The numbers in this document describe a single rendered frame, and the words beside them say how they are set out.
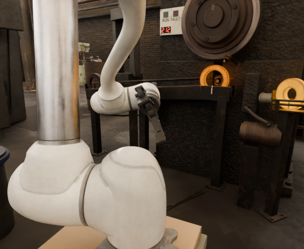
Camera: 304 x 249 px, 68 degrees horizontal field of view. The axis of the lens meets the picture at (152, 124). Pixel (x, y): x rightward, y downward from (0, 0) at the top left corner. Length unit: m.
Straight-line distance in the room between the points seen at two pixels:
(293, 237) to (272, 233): 0.10
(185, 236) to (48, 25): 0.65
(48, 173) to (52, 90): 0.19
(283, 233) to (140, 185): 1.08
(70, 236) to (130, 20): 0.65
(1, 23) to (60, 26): 2.85
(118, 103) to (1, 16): 2.69
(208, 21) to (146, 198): 1.15
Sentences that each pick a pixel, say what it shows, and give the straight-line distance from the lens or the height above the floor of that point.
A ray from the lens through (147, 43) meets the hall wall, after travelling 8.99.
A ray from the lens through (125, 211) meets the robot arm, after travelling 0.52.
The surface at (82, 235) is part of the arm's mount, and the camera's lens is 0.75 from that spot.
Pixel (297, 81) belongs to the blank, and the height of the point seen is 0.77.
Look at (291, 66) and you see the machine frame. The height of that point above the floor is 0.84.
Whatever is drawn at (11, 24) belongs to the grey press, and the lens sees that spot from 3.50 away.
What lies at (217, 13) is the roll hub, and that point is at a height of 1.13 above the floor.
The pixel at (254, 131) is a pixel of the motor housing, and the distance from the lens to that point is 1.35.
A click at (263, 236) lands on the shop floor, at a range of 1.41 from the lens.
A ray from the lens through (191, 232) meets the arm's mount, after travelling 0.73.
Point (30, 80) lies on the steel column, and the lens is 8.05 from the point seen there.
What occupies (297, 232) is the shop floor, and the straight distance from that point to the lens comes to 1.51.
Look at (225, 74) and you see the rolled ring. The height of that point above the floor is 0.79.
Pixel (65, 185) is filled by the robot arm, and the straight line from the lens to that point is 0.56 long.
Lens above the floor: 0.86
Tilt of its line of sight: 15 degrees down
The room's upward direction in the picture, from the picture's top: straight up
